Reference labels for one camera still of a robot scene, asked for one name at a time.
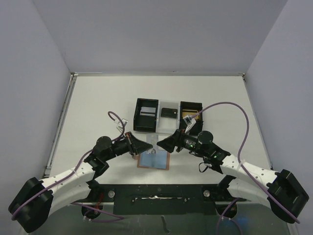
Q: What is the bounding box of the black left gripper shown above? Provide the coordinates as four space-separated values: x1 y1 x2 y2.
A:
104 131 153 161

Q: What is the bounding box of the silver VIP card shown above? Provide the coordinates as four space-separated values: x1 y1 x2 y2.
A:
146 133 159 155

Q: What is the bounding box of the white bin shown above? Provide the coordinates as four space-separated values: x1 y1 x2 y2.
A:
156 100 180 134

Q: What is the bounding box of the tan leather card holder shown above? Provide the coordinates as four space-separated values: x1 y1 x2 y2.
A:
132 150 170 170

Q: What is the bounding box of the black bin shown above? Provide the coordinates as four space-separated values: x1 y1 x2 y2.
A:
133 98 158 133
179 101 203 136

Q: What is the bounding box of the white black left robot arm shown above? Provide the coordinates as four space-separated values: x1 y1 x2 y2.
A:
8 132 153 233

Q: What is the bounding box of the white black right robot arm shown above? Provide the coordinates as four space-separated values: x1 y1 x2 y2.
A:
157 130 309 223

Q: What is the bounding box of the black card in bin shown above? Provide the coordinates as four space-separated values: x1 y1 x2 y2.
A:
161 107 178 119

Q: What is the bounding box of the gold card in bin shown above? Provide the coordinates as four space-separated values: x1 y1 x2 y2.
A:
182 110 201 121

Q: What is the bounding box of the silver card in bin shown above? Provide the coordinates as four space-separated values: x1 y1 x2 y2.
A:
140 106 157 117

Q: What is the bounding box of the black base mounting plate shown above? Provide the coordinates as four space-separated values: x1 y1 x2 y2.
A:
79 184 234 215

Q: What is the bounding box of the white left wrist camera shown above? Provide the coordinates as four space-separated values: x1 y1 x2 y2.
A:
114 118 128 133

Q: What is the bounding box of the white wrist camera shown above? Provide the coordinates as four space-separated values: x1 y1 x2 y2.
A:
114 118 128 133
183 115 197 133

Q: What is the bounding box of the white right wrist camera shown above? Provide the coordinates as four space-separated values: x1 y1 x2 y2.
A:
183 115 197 133

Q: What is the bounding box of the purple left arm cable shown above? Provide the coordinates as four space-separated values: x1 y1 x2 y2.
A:
11 111 128 223

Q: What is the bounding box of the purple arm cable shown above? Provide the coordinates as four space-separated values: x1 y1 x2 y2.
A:
11 111 128 223
184 101 301 235

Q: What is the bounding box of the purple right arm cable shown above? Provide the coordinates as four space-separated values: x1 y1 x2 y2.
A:
184 101 301 235

